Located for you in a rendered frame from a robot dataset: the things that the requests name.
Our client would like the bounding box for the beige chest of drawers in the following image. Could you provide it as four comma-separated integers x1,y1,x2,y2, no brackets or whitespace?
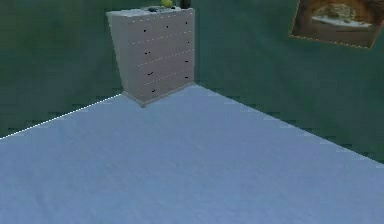
105,7,196,108

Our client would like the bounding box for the brown framed wall picture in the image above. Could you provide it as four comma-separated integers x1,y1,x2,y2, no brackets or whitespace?
289,0,384,50

